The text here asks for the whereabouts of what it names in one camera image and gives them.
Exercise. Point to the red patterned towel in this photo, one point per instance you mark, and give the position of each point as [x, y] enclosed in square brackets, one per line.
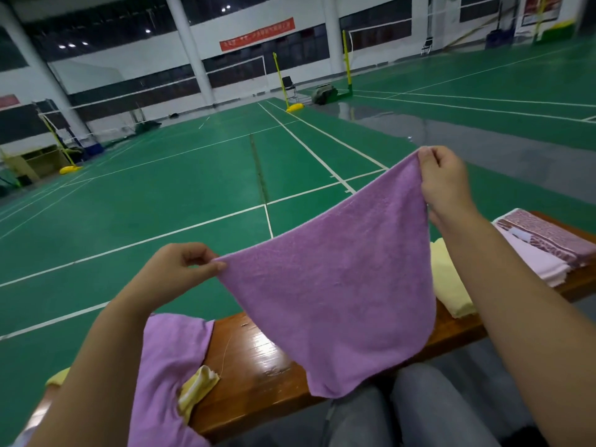
[554, 235]

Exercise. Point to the light pink towel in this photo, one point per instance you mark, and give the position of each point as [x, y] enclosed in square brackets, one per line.
[540, 260]

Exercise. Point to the red wall banner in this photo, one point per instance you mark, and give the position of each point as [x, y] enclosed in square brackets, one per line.
[258, 34]

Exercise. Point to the person's grey trousers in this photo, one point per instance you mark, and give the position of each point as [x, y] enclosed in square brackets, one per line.
[438, 414]

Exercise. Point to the yellow white striped cloth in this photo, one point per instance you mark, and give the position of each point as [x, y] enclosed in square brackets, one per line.
[195, 391]

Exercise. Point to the red wall poster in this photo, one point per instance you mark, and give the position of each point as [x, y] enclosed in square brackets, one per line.
[542, 8]

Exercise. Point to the person's right forearm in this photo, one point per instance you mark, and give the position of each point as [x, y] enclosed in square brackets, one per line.
[521, 321]

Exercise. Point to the badminton net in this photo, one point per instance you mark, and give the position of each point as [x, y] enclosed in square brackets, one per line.
[168, 88]

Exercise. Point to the black sports bag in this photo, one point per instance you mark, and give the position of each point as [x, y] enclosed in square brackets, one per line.
[323, 95]

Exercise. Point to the pale yellow towel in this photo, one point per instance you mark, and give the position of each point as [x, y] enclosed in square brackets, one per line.
[452, 284]

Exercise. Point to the purple towel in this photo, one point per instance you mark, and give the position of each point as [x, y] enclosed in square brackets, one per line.
[168, 377]
[344, 284]

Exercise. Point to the brown wooden bench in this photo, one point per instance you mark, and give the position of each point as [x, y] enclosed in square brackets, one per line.
[261, 377]

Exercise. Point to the person's left forearm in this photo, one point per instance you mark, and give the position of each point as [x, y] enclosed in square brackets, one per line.
[88, 386]

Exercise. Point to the person's right hand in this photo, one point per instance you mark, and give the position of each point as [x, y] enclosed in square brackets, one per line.
[445, 186]

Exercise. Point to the person's left hand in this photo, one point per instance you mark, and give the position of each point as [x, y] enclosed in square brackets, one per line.
[168, 272]

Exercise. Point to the dark folding chair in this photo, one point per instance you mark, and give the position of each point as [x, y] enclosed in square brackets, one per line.
[290, 88]

